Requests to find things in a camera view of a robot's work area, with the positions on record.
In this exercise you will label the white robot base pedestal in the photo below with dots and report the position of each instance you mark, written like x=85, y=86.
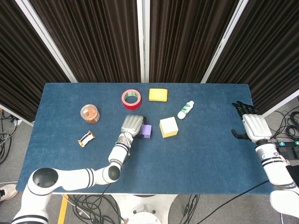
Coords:
x=144, y=210

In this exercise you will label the beige shoe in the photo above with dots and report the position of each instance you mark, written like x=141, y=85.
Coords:
x=8, y=191

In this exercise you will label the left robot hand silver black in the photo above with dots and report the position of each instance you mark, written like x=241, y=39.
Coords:
x=132, y=124

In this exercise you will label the brown white snack packet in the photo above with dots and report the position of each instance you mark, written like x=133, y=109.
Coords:
x=86, y=139

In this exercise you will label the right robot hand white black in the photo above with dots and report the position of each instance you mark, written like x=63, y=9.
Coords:
x=255, y=127

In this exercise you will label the purple foam cube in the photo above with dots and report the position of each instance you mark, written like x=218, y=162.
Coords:
x=147, y=131

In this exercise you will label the black sleeved person forearm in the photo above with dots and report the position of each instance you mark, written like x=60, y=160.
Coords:
x=293, y=175

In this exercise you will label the black power strip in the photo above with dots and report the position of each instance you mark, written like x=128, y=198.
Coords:
x=289, y=144

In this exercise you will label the blue table mat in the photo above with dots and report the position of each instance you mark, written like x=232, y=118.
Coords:
x=187, y=168

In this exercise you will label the white bottle green label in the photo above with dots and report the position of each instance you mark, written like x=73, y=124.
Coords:
x=185, y=110

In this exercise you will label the yellow sponge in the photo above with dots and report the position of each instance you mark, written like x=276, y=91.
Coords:
x=158, y=95

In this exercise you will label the red tape roll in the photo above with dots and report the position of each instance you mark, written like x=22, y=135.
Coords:
x=137, y=103

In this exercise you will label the dark pleated partition panel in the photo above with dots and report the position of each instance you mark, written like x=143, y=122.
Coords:
x=93, y=35
x=14, y=70
x=268, y=58
x=187, y=35

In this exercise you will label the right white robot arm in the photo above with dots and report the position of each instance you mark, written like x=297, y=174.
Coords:
x=275, y=168

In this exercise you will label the clear jar orange snacks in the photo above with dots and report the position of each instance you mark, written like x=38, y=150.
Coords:
x=90, y=114

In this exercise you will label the large yellow foam cube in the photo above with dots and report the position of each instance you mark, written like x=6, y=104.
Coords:
x=168, y=127

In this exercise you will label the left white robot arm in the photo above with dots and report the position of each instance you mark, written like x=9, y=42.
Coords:
x=72, y=178

